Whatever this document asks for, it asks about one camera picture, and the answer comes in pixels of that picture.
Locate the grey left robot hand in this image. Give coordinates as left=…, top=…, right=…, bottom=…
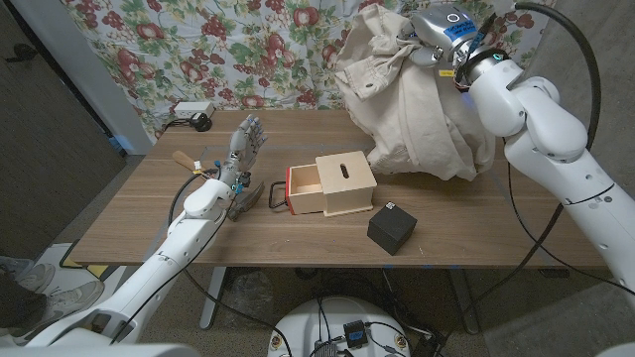
left=217, top=114, right=268, bottom=187

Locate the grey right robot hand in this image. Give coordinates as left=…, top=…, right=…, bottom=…
left=404, top=3, right=490, bottom=70

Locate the beige jacket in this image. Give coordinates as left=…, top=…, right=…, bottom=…
left=334, top=3, right=497, bottom=182

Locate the wooden drawer red front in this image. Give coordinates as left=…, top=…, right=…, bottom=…
left=268, top=164, right=326, bottom=216

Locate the wooden box housing with slot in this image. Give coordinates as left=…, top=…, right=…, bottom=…
left=315, top=150, right=378, bottom=218

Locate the black box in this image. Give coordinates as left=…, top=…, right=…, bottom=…
left=366, top=200, right=419, bottom=257

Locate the black plug adapter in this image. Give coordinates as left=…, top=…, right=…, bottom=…
left=163, top=111, right=213, bottom=133

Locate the white power strip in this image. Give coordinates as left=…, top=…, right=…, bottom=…
left=173, top=101, right=216, bottom=120

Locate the floral fruit print backdrop cloth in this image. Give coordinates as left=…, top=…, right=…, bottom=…
left=62, top=0, right=557, bottom=143

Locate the clear plastic bag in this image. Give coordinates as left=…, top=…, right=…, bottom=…
left=220, top=270, right=277, bottom=328

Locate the white table leg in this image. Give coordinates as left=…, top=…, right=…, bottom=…
left=199, top=266, right=227, bottom=330

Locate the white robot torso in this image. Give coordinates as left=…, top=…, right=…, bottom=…
left=267, top=296, right=412, bottom=357

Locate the black module with blue label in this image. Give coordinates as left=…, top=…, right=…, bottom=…
left=342, top=319, right=369, bottom=348

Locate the grey sneaker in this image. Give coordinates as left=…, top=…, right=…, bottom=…
left=0, top=256, right=57, bottom=295
left=44, top=280, right=105, bottom=318

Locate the grey table leg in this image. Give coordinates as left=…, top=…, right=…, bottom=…
left=448, top=267, right=480, bottom=335

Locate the dark trouser leg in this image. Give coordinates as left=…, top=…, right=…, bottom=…
left=0, top=272, right=47, bottom=331

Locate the hammer with wooden handle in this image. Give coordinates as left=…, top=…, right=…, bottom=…
left=172, top=150, right=266, bottom=223

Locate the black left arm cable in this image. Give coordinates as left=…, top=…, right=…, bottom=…
left=108, top=168, right=229, bottom=346

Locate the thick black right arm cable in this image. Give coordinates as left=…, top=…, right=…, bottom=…
left=441, top=1, right=635, bottom=357

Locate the black door handle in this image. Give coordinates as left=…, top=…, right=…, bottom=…
left=4, top=43, right=39, bottom=63

